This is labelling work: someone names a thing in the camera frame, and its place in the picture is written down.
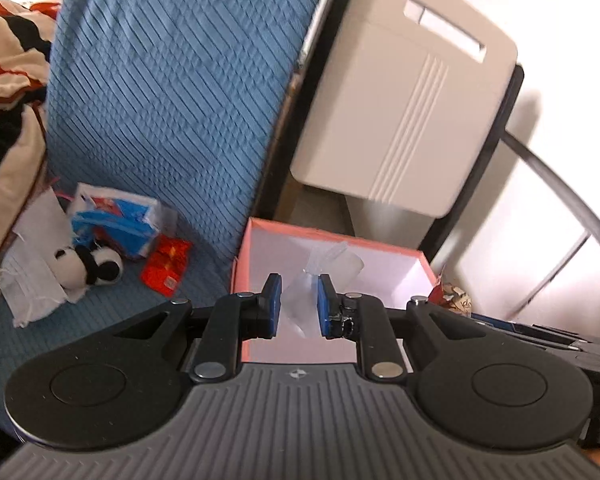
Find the panda plush toy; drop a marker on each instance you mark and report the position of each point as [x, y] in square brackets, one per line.
[69, 265]

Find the clear plastic bag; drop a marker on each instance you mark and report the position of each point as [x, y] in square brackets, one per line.
[300, 305]

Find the printed fleece blanket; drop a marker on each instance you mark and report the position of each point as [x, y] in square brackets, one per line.
[9, 60]

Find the white plastic panel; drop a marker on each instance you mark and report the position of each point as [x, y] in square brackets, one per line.
[380, 110]

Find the pink cardboard box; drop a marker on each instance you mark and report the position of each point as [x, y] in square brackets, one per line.
[380, 270]

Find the crumpled patterned wrapper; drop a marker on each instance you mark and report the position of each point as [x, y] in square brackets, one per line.
[455, 300]

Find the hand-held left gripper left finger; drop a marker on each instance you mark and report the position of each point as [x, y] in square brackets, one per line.
[273, 305]

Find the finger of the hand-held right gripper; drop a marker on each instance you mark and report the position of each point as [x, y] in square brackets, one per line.
[525, 332]

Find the white paper tissue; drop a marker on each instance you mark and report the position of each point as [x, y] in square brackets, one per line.
[34, 270]

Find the grey curved tube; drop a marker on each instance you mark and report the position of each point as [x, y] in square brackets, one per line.
[555, 177]

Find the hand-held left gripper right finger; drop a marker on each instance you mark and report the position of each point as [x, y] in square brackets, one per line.
[325, 305]

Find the red foil packet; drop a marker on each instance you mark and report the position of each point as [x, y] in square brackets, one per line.
[164, 262]

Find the blue quilted bedspread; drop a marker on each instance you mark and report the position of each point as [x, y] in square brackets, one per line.
[179, 85]

